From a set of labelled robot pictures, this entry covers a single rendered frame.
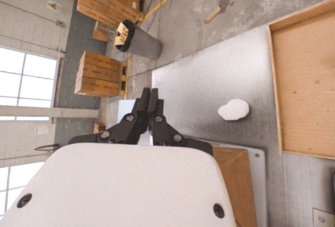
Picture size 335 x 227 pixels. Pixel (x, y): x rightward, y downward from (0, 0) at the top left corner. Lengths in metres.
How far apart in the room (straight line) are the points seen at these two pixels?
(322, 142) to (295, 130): 0.04
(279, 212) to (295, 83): 0.29
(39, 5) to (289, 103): 6.00
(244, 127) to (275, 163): 0.10
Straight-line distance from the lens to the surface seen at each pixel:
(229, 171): 0.27
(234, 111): 0.37
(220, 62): 0.46
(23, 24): 5.67
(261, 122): 0.39
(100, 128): 4.24
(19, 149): 5.39
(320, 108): 0.39
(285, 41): 0.42
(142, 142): 0.74
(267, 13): 1.50
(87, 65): 3.04
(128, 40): 1.89
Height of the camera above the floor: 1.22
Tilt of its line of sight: 43 degrees down
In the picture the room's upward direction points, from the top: 82 degrees counter-clockwise
